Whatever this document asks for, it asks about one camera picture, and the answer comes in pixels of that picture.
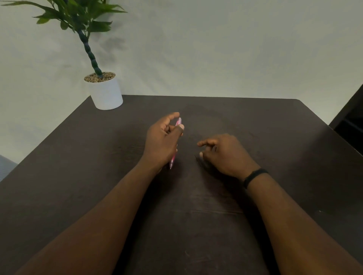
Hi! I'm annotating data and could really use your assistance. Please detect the person's left hand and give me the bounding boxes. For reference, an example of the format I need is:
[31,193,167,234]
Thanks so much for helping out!
[141,112,185,171]

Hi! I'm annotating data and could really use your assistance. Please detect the person's right hand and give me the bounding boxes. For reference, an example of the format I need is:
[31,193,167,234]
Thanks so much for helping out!
[197,134,261,180]

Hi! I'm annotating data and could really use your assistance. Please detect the pink pen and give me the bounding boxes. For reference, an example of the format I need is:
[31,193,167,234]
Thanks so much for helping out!
[169,117,182,170]

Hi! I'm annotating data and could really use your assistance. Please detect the person's right forearm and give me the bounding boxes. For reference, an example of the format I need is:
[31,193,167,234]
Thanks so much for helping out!
[246,173,363,275]

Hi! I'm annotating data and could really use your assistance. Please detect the person's left forearm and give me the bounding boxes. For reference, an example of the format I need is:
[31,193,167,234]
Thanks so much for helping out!
[14,159,163,275]

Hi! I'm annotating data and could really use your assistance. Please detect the black wristband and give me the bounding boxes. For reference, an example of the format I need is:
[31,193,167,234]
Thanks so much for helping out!
[243,168,269,190]

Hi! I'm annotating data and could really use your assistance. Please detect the white plant pot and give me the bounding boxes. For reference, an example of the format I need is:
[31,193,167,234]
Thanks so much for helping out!
[84,72,124,110]

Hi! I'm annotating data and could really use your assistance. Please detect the dark furniture piece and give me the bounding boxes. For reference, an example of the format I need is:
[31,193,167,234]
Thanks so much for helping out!
[328,84,363,157]

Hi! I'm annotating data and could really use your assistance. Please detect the green bamboo plant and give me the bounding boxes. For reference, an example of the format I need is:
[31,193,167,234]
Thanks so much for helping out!
[0,0,128,79]

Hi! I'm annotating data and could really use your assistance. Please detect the grey chair seat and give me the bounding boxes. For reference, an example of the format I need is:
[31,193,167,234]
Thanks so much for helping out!
[0,155,19,182]

